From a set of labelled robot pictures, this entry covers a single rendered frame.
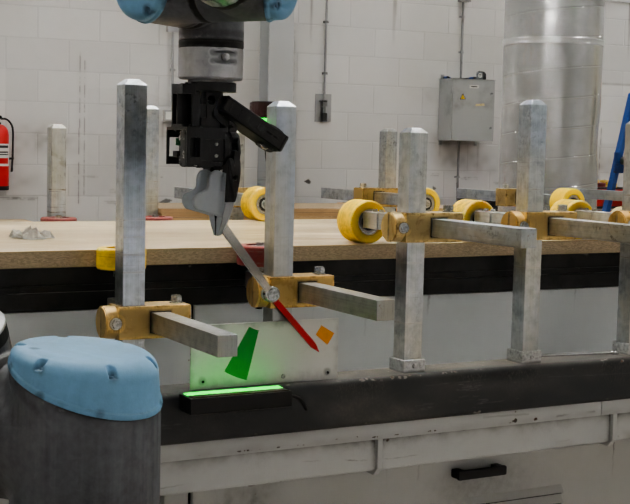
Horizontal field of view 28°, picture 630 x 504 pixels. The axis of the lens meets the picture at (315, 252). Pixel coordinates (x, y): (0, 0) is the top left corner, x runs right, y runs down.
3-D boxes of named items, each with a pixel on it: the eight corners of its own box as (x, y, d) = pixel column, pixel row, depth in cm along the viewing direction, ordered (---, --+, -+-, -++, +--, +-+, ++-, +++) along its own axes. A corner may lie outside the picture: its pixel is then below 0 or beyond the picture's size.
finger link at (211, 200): (186, 236, 174) (187, 169, 173) (225, 235, 177) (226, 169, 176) (196, 237, 171) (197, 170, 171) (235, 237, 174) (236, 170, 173)
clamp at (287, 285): (334, 306, 203) (334, 275, 203) (259, 309, 197) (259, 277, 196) (317, 302, 208) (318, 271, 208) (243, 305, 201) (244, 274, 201)
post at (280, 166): (290, 402, 202) (296, 101, 198) (270, 403, 200) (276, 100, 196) (280, 398, 205) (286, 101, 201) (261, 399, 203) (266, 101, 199)
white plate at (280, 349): (338, 379, 204) (339, 318, 204) (190, 390, 192) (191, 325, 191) (336, 378, 205) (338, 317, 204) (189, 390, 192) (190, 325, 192)
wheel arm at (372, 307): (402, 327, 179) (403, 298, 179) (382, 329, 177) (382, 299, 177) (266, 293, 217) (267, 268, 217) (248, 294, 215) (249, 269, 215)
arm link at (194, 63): (226, 52, 180) (257, 48, 171) (225, 86, 180) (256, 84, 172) (168, 49, 175) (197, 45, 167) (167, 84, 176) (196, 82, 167)
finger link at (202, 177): (177, 234, 177) (178, 168, 176) (215, 233, 180) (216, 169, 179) (186, 236, 174) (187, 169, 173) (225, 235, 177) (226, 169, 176)
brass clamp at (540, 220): (578, 239, 226) (579, 211, 225) (518, 241, 219) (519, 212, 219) (556, 237, 231) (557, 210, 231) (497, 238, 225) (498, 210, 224)
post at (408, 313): (419, 410, 214) (428, 128, 210) (402, 412, 212) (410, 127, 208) (408, 406, 217) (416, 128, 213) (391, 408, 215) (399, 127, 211)
